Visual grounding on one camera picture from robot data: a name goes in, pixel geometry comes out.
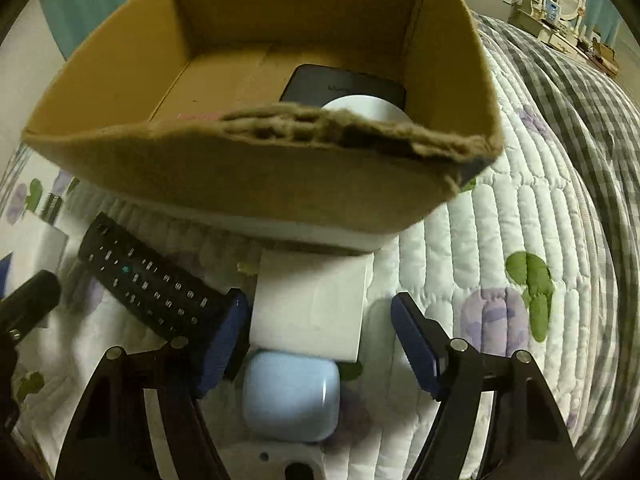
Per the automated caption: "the black remote control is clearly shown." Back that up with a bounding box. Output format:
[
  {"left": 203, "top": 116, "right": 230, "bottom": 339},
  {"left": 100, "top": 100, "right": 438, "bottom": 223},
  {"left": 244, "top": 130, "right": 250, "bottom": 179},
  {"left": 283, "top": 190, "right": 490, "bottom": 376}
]
[{"left": 77, "top": 212, "right": 242, "bottom": 342}]

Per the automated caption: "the white square box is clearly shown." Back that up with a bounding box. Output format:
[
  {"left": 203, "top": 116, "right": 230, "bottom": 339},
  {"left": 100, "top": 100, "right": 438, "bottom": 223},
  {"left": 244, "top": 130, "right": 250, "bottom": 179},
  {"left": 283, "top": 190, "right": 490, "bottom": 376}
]
[{"left": 14, "top": 209, "right": 69, "bottom": 283}]

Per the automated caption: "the small dark item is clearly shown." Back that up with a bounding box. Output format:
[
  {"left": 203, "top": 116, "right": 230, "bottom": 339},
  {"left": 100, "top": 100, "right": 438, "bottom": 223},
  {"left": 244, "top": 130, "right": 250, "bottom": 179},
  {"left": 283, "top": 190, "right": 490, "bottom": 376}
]
[{"left": 42, "top": 194, "right": 64, "bottom": 225}]

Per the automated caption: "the floral white quilt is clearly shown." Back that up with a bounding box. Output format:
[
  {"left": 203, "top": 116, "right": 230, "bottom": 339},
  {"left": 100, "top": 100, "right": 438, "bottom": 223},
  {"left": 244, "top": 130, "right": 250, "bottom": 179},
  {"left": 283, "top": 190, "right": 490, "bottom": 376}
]
[{"left": 0, "top": 55, "right": 621, "bottom": 480}]

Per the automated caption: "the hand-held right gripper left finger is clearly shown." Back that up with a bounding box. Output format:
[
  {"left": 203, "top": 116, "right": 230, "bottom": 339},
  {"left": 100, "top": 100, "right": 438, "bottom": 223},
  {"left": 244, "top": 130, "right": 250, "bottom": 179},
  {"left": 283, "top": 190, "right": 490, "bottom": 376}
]
[{"left": 55, "top": 287, "right": 251, "bottom": 480}]

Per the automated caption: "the cream dresser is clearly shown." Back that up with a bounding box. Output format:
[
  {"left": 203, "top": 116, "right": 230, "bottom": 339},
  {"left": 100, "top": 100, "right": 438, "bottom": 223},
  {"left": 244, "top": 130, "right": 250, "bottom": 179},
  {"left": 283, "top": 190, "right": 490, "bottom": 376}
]
[{"left": 509, "top": 7, "right": 621, "bottom": 77}]

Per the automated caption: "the black flat device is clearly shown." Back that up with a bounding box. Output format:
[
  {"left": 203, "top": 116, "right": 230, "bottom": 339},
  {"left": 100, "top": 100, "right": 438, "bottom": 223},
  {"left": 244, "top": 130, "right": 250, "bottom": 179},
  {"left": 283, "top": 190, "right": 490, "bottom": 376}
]
[{"left": 279, "top": 63, "right": 407, "bottom": 117}]

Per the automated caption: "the light blue case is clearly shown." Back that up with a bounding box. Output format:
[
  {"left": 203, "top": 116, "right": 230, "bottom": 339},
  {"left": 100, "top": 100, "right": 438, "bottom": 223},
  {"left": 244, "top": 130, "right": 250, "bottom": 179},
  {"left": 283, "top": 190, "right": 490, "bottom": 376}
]
[{"left": 242, "top": 349, "right": 344, "bottom": 444}]

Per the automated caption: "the brown cardboard box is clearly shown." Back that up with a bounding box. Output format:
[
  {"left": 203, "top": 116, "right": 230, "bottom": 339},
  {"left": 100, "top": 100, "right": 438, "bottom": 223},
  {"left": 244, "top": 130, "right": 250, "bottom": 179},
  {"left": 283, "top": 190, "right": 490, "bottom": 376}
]
[{"left": 22, "top": 0, "right": 504, "bottom": 237}]

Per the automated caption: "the white round object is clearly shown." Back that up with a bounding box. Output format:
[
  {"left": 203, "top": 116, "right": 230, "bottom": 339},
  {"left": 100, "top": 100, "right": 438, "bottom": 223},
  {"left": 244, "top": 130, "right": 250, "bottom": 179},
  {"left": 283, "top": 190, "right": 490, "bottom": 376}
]
[{"left": 320, "top": 94, "right": 414, "bottom": 126}]

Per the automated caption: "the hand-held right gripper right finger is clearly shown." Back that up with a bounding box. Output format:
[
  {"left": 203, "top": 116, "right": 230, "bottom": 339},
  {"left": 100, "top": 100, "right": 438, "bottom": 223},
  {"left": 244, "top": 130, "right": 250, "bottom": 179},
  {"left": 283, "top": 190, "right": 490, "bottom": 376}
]
[{"left": 390, "top": 292, "right": 584, "bottom": 480}]

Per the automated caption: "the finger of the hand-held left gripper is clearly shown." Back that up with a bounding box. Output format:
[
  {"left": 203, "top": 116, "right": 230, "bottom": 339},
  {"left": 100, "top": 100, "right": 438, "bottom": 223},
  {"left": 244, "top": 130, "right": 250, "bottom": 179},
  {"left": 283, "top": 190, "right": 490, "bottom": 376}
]
[{"left": 0, "top": 269, "right": 62, "bottom": 335}]

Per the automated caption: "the grey checkered blanket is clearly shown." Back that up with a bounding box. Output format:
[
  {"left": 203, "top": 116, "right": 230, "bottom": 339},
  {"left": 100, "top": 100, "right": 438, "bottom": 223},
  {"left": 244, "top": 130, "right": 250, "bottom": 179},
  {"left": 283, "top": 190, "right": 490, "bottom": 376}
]
[{"left": 470, "top": 10, "right": 640, "bottom": 453}]

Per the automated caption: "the small white box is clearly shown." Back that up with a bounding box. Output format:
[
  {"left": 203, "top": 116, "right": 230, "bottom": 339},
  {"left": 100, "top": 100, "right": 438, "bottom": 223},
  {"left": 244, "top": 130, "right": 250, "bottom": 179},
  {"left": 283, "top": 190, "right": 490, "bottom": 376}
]
[{"left": 248, "top": 249, "right": 374, "bottom": 364}]

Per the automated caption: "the white flat box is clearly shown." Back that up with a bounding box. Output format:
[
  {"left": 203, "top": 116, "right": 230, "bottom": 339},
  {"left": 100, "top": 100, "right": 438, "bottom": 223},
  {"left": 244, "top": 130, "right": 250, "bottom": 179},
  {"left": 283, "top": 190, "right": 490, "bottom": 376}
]
[{"left": 120, "top": 199, "right": 387, "bottom": 257}]

